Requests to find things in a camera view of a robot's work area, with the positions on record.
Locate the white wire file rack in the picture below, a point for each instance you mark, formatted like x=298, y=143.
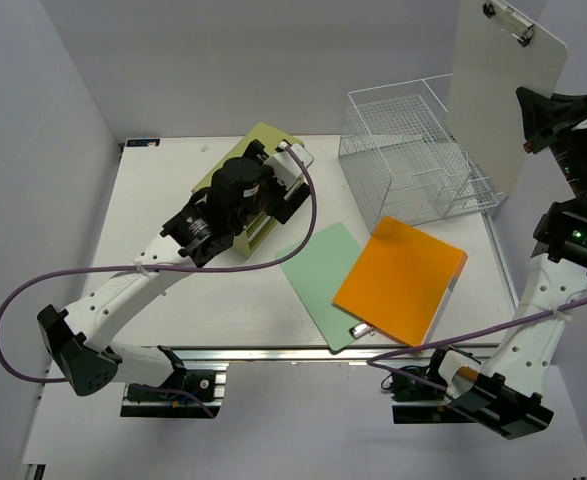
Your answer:
x=400, y=159

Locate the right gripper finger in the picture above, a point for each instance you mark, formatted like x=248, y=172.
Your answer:
x=540, y=137
x=542, y=115

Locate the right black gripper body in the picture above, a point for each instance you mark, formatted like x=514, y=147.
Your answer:
x=579, y=154

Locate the white clipboard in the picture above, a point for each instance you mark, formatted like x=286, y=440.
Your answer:
x=498, y=49

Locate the green metal tool chest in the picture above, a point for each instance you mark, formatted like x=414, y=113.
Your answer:
x=259, y=227

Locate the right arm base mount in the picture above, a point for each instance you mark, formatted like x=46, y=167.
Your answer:
x=417, y=403

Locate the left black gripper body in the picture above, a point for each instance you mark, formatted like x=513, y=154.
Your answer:
x=270, y=194

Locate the green clipboard with paper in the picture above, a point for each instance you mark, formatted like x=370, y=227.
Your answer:
x=317, y=273

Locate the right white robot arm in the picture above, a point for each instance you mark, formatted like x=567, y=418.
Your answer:
x=505, y=393

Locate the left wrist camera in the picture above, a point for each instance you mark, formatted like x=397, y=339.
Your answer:
x=286, y=170

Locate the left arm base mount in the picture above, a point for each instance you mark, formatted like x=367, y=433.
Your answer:
x=198, y=396

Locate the orange notebook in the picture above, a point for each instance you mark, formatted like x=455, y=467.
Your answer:
x=401, y=281

